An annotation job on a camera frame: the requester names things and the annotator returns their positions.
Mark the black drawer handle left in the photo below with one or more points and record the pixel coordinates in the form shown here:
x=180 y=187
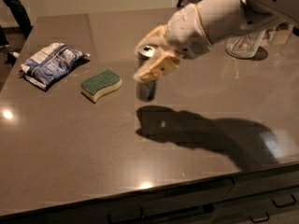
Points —
x=124 y=215

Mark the clear plastic cup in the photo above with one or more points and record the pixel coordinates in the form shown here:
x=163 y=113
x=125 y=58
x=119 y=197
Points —
x=247 y=47

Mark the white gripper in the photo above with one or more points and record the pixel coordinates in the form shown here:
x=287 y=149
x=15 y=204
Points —
x=184 y=32

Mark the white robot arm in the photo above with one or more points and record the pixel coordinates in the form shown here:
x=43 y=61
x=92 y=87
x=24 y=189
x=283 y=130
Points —
x=227 y=18

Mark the black drawer handle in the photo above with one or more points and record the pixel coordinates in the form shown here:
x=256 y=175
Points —
x=259 y=218
x=284 y=201
x=124 y=215

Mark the green yellow sponge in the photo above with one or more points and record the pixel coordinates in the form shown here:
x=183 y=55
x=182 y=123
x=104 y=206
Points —
x=100 y=85

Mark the blue white chip bag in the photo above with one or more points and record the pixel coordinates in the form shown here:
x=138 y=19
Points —
x=50 y=64

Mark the person leg dark trousers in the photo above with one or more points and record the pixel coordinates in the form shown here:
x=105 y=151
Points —
x=20 y=14

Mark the black drawer handle lower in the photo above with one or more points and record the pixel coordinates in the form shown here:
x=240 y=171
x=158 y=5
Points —
x=259 y=218

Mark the black drawer handle right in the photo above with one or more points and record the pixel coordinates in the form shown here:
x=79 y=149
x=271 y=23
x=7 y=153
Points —
x=284 y=201

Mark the silver redbull can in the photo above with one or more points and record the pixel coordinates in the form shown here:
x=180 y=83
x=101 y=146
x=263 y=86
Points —
x=146 y=84

